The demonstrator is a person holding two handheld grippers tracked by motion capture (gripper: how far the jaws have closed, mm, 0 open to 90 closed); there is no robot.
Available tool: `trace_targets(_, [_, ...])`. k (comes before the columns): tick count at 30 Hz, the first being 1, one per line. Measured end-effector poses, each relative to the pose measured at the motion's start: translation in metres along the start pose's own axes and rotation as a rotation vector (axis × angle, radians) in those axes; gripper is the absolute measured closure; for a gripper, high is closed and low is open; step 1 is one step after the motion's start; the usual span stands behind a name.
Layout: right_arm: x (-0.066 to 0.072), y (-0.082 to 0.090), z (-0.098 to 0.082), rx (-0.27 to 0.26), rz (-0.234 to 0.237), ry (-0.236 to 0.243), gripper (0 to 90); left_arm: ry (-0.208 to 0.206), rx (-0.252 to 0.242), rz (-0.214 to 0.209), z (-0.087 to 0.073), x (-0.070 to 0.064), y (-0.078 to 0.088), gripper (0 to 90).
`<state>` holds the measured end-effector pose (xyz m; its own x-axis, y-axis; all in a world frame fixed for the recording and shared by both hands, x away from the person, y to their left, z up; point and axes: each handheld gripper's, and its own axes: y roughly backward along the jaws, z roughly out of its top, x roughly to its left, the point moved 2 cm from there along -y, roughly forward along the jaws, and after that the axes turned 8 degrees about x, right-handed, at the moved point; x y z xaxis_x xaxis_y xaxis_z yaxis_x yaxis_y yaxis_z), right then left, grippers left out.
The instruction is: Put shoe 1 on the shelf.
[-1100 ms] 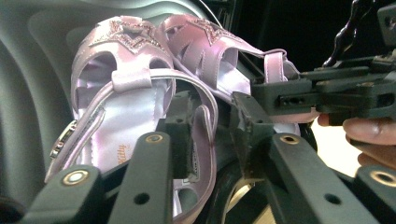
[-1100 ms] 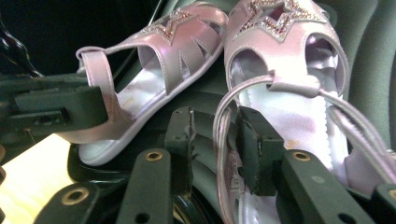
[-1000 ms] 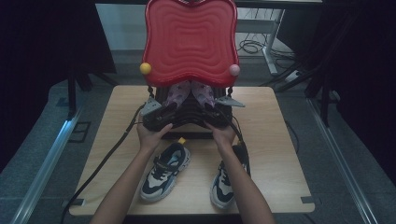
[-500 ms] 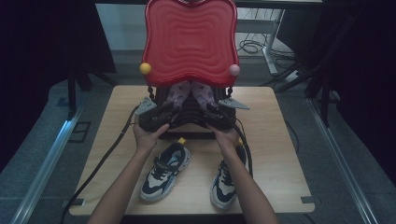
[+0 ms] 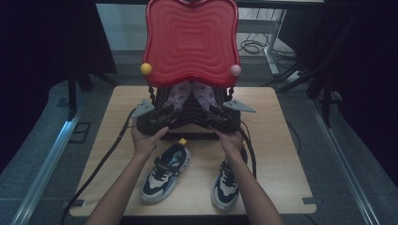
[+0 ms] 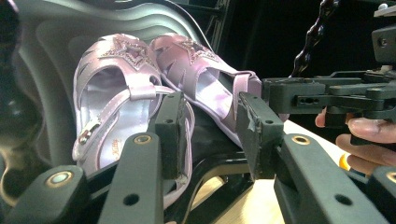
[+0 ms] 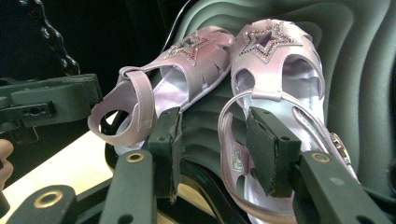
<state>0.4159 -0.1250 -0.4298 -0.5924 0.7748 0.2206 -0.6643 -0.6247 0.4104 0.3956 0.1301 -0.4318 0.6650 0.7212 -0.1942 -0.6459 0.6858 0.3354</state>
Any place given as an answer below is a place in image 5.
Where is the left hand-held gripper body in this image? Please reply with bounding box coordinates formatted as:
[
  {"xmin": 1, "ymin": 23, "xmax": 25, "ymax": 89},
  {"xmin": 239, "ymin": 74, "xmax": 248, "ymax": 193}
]
[{"xmin": 130, "ymin": 98, "xmax": 174, "ymax": 136}]

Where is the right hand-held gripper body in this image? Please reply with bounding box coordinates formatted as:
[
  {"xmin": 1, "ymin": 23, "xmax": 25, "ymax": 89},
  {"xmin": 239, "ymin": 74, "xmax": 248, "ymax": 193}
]
[{"xmin": 208, "ymin": 98, "xmax": 256, "ymax": 133}]

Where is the purple child's shoe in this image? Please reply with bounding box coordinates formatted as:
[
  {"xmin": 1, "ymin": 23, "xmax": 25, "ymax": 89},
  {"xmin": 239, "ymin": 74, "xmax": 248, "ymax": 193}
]
[
  {"xmin": 191, "ymin": 80, "xmax": 221, "ymax": 113},
  {"xmin": 162, "ymin": 80, "xmax": 192, "ymax": 113}
]

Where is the navy and white sneaker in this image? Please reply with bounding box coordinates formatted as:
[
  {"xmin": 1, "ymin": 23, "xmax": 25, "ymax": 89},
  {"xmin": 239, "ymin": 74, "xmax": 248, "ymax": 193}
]
[
  {"xmin": 210, "ymin": 145, "xmax": 250, "ymax": 211},
  {"xmin": 140, "ymin": 138, "xmax": 193, "ymax": 203}
]

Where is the red and black shoe rack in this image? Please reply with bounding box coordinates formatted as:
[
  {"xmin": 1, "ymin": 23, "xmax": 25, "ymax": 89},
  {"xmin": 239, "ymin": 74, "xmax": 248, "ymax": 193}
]
[{"xmin": 139, "ymin": 0, "xmax": 243, "ymax": 142}]

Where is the person's left hand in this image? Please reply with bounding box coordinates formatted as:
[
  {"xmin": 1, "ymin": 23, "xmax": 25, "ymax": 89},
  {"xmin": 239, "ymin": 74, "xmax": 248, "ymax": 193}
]
[{"xmin": 130, "ymin": 125, "xmax": 170, "ymax": 160}]

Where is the person's right hand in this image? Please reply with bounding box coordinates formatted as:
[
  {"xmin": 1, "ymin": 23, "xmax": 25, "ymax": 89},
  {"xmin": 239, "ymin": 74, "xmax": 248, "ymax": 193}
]
[{"xmin": 209, "ymin": 126, "xmax": 248, "ymax": 158}]

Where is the white power strip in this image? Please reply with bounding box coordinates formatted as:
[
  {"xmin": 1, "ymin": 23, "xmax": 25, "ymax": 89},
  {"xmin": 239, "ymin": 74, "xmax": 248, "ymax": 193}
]
[{"xmin": 285, "ymin": 70, "xmax": 303, "ymax": 84}]

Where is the black metal stand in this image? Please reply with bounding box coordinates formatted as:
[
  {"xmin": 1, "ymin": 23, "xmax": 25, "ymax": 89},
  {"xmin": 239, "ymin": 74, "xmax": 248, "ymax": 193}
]
[{"xmin": 67, "ymin": 66, "xmax": 78, "ymax": 122}]

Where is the black curtain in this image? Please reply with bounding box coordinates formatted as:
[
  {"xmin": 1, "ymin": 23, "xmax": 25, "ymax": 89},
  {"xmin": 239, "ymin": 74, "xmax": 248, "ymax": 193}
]
[
  {"xmin": 0, "ymin": 0, "xmax": 117, "ymax": 174},
  {"xmin": 277, "ymin": 0, "xmax": 398, "ymax": 188}
]

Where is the bundle of floor cables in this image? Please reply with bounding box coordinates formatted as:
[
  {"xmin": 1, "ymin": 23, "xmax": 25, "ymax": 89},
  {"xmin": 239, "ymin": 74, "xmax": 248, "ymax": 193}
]
[{"xmin": 238, "ymin": 33, "xmax": 299, "ymax": 62}]

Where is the white desk frame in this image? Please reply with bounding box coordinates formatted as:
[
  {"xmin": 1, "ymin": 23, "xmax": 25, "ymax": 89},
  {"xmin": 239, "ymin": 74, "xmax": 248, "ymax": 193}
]
[{"xmin": 237, "ymin": 8, "xmax": 288, "ymax": 77}]

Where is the aluminium floor rail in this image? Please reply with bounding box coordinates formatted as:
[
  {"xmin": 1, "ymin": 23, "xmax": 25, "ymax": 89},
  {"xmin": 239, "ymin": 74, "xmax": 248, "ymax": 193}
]
[
  {"xmin": 308, "ymin": 97, "xmax": 382, "ymax": 225},
  {"xmin": 8, "ymin": 104, "xmax": 87, "ymax": 225}
]

